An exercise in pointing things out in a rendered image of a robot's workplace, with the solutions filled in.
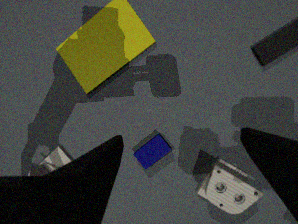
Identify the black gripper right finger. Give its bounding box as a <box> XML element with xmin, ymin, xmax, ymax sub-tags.
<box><xmin>240</xmin><ymin>128</ymin><xmax>298</xmax><ymax>222</ymax></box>

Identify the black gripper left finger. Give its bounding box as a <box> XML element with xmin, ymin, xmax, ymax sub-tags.
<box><xmin>0</xmin><ymin>135</ymin><xmax>124</xmax><ymax>224</ymax></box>

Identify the yellow flat rectangular plate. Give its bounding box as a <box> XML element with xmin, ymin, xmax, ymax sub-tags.
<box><xmin>56</xmin><ymin>0</ymin><xmax>156</xmax><ymax>94</ymax></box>

